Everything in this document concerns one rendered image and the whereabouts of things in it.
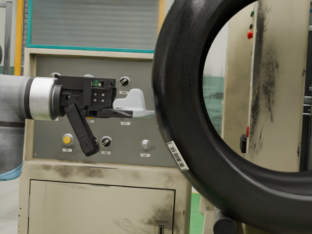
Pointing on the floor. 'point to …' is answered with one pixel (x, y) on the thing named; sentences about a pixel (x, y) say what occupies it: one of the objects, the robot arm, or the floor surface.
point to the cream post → (277, 86)
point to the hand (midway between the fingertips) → (152, 116)
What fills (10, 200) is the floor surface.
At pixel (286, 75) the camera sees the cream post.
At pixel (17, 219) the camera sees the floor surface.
